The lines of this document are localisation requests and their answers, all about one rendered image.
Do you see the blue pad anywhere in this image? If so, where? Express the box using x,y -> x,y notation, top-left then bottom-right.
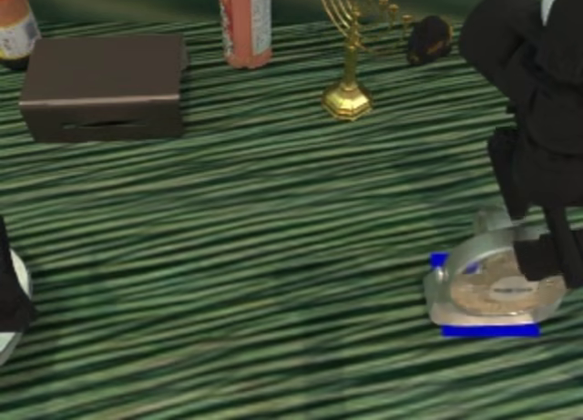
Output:
429,251 -> 543,339

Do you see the small black pouch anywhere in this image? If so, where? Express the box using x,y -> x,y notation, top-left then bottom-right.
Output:
405,15 -> 455,67

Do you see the gold menorah candle holder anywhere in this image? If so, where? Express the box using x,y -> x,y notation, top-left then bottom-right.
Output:
315,0 -> 416,122

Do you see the pink labelled bottle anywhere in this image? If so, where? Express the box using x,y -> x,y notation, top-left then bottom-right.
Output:
217,0 -> 274,70

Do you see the brown cardboard box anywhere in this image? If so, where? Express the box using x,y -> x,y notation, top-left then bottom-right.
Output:
18,33 -> 190,144

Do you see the orange white labelled bottle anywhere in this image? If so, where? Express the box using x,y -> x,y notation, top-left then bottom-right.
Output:
0,0 -> 43,71

